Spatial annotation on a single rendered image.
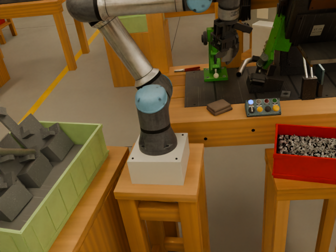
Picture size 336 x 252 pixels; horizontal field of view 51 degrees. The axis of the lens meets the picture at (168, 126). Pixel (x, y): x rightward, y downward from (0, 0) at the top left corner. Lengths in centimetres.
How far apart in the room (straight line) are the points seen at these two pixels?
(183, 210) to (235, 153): 155
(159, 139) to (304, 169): 55
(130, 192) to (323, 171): 72
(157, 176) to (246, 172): 143
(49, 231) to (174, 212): 46
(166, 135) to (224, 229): 113
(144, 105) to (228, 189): 144
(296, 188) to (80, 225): 81
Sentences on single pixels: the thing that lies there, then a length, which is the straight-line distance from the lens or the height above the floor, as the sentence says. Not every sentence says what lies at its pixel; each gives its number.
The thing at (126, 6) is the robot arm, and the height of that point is 149.
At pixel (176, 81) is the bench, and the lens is 202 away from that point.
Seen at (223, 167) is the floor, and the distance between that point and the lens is 272.
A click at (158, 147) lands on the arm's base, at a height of 99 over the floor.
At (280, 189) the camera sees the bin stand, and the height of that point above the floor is 80.
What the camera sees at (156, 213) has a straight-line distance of 143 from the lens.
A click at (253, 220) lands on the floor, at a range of 235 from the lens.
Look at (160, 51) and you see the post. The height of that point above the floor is 102.
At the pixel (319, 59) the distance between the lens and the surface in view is 160.
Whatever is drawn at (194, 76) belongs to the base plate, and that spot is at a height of 90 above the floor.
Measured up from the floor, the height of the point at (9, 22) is 26.
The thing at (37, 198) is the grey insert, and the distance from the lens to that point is 147.
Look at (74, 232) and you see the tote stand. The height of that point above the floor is 79.
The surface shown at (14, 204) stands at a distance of 143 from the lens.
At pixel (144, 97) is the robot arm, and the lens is 124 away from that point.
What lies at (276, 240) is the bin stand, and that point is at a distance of 161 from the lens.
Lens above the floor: 175
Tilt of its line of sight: 33 degrees down
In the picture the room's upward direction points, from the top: 8 degrees counter-clockwise
